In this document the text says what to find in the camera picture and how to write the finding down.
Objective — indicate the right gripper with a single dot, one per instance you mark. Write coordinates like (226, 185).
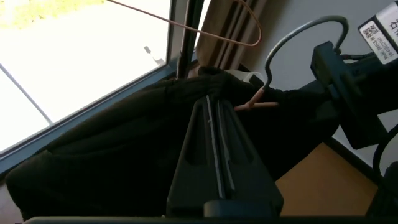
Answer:
(348, 102)

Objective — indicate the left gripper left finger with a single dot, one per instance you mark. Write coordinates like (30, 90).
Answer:
(183, 189)

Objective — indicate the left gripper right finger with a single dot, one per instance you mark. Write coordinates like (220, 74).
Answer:
(258, 193)

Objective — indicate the black garment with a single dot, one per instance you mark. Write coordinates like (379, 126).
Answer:
(109, 155)

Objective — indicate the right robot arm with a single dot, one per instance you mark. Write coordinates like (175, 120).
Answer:
(387, 193)

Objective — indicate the window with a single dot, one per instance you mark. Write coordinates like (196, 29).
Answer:
(77, 123)

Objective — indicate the brown curtain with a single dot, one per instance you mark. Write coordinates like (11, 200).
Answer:
(224, 31)

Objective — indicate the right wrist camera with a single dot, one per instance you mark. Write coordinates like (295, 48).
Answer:
(382, 34)

